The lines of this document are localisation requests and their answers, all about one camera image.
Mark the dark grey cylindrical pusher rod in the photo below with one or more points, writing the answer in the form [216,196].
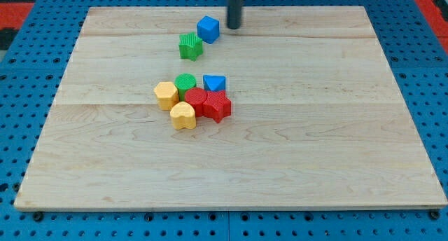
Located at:
[234,14]

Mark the blue cube block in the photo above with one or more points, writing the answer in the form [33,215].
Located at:
[208,29]

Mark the green star block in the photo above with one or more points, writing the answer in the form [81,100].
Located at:
[190,46]

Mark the blue triangular prism block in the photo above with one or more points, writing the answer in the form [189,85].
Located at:
[214,83]

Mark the green cylinder block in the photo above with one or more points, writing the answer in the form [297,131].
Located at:
[183,83]

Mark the red cylinder block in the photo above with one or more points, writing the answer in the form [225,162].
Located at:
[196,98]

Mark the red star block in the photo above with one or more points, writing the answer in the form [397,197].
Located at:
[217,105]

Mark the yellow hexagon block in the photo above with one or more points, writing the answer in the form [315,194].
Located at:
[166,94]

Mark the yellow heart block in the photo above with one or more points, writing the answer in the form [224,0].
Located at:
[183,116]

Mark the light wooden board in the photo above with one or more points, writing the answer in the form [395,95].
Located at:
[318,121]

